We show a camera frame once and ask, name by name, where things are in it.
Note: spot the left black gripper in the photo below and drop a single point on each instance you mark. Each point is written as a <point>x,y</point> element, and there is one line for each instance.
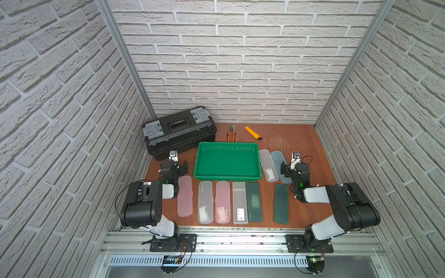
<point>182,167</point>

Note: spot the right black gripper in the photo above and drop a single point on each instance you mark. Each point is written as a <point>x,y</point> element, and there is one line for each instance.
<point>284,168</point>

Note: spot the clear frosted pencil case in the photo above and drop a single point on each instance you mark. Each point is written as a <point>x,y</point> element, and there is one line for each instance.
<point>267,164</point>

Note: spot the blue-grey frosted pencil case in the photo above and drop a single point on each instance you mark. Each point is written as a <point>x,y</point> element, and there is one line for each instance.
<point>278,159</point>

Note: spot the green plastic storage tray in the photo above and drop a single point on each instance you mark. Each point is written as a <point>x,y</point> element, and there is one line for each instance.
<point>228,161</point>

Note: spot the dark green labelled pencil case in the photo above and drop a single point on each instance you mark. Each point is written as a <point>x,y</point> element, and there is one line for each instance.
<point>253,195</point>

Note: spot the grey frosted rectangular pencil case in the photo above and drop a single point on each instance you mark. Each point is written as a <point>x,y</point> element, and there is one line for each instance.
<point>239,202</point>

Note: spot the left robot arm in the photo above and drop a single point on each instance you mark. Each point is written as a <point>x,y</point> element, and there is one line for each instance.
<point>142,207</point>

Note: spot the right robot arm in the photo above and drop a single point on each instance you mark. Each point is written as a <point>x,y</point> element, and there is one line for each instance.
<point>352,209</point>

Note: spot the pink frosted pencil case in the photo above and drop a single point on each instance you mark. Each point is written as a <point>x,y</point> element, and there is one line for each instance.
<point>185,197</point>

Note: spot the clear pencil case with label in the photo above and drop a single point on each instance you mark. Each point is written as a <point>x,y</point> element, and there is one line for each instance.
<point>205,203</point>

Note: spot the pink pencil case with label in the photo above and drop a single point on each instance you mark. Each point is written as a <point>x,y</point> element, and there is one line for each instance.
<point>223,202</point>

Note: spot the black plastic toolbox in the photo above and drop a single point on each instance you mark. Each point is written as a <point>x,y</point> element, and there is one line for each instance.
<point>179,132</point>

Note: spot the yellow utility knife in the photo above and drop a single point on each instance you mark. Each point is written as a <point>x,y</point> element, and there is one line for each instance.
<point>253,133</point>

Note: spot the right controller board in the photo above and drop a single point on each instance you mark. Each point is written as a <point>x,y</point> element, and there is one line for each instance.
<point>315,265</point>

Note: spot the controller board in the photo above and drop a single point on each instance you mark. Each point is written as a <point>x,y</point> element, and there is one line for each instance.
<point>315,265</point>
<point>171,263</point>

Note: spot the left controller board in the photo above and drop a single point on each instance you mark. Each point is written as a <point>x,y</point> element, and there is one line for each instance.
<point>171,263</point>

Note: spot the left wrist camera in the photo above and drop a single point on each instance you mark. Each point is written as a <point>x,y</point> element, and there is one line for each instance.
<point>173,155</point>

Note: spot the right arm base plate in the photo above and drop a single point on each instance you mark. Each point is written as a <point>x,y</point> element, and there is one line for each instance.
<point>307,244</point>

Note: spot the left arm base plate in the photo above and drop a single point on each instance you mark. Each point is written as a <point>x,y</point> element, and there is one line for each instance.
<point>183,243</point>

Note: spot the orange handled pliers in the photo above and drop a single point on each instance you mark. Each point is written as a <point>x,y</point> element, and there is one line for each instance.
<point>231,135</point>

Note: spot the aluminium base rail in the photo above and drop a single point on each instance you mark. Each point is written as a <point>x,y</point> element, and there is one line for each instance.
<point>240,241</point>

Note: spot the left corner aluminium post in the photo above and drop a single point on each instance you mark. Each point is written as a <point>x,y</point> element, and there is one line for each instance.
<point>126,57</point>

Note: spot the corner aluminium post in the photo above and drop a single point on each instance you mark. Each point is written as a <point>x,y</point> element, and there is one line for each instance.
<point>126,57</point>
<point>371,31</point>

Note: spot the right corner aluminium post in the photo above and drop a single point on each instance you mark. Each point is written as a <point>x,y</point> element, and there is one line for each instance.
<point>371,31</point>

